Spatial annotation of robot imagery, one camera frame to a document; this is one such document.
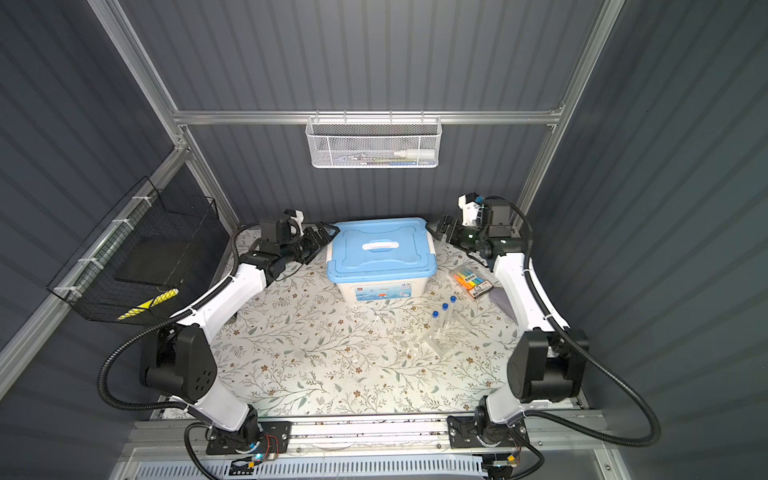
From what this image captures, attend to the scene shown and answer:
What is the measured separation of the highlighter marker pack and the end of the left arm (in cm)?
51

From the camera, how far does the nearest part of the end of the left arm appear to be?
64 cm

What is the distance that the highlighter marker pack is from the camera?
101 centimetres
